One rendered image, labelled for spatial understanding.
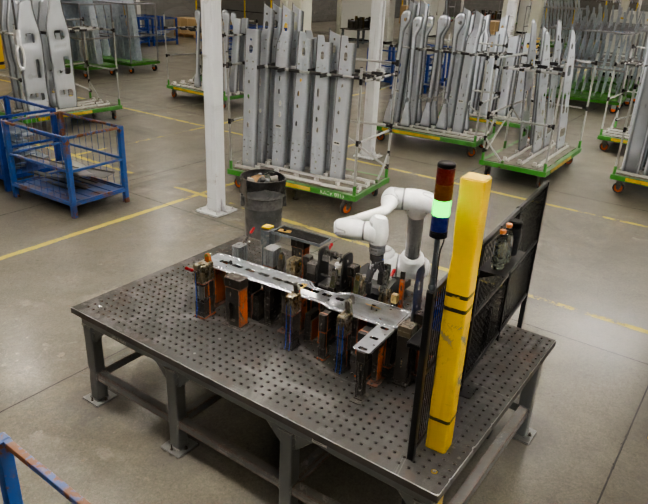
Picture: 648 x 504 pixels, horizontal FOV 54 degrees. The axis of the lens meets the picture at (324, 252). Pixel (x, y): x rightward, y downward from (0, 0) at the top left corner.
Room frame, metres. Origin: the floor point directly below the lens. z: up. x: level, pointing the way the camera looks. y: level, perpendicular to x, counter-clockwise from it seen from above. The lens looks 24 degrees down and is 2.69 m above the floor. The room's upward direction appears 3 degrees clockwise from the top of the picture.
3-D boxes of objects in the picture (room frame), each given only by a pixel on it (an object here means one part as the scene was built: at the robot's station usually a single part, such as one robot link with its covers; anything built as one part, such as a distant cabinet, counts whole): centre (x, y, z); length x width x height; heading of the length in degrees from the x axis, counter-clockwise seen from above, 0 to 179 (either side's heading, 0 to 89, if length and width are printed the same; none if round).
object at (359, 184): (8.08, 0.26, 0.88); 1.93 x 1.01 x 1.76; 61
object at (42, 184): (7.42, 3.15, 0.47); 1.20 x 0.80 x 0.95; 57
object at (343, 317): (2.96, -0.12, 0.87); 0.12 x 0.09 x 0.35; 149
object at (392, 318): (3.35, 0.14, 1.00); 1.38 x 0.22 x 0.02; 59
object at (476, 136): (11.08, -1.83, 0.88); 1.91 x 1.00 x 1.76; 58
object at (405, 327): (2.85, -0.45, 0.88); 0.08 x 0.08 x 0.36; 59
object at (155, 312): (3.44, 0.07, 0.68); 2.56 x 1.61 x 0.04; 55
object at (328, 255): (3.47, -0.07, 0.94); 0.18 x 0.13 x 0.49; 59
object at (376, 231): (3.11, -0.27, 1.48); 0.13 x 0.11 x 0.16; 79
